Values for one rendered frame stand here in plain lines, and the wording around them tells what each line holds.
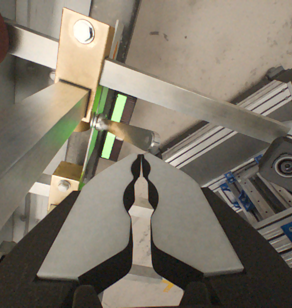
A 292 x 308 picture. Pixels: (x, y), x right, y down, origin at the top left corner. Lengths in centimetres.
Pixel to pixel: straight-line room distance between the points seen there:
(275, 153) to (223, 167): 96
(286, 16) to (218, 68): 36
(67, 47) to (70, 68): 2
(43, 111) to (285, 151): 22
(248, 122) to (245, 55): 95
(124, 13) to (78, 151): 30
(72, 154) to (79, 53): 30
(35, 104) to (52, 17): 36
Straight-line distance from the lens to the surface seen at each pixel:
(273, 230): 75
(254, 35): 125
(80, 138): 48
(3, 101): 57
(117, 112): 44
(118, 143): 47
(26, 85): 58
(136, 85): 26
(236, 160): 120
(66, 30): 26
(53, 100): 20
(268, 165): 24
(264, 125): 33
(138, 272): 64
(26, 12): 55
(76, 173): 40
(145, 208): 42
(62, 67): 26
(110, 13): 42
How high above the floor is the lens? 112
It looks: 60 degrees down
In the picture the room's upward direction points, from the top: 177 degrees clockwise
